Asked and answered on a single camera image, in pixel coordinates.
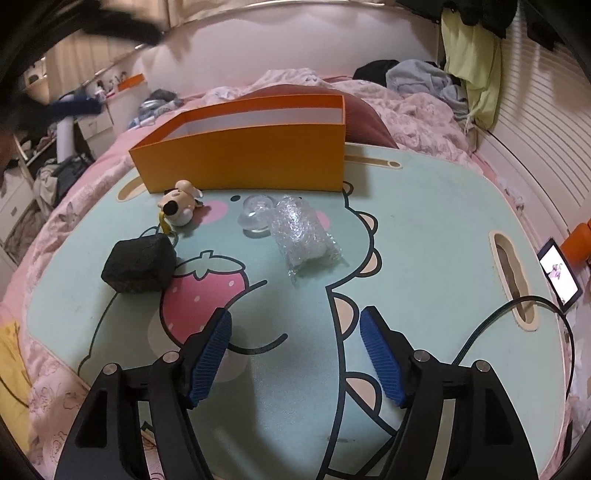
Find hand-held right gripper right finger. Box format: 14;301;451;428
359;305;540;480

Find clear plastic capsule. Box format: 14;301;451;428
236;195;278;232

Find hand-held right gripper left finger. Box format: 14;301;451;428
54;307;232;480

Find black hanging garments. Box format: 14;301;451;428
397;0;568;51

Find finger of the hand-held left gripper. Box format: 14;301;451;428
46;98;106;120
81;8;166;46

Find black rough block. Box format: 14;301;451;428
100;233;178;294

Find orange object beside tablet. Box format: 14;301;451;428
564;220;591;266

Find orange cardboard box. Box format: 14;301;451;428
128;95;347;193

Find tablet with lit screen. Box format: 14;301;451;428
538;237;583;311

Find dark bag with clothes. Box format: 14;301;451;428
39;154;95;208

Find bubble wrap packet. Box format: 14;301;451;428
270;196;345;278

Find red-brown pillow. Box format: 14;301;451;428
252;85;400;149

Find yellow cloth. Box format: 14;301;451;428
0;323;33;425

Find white rolled tube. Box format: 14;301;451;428
54;115;77;164

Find grey-blue crumpled clothing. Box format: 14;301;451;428
385;59;472;121

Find cartoon dog keychain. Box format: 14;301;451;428
157;180;205;241

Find black cable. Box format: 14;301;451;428
449;295;576;398

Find black crumpled clothing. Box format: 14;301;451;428
353;59;402;86

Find yellow-green hanging garment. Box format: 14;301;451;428
441;9;503;132

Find white drawer cabinet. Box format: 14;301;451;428
76;108;114;139

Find white padded headboard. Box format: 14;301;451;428
139;9;446;95

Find beige curtain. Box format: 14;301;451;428
46;34;153;93

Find striped clothing on bed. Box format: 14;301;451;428
131;89;178;127

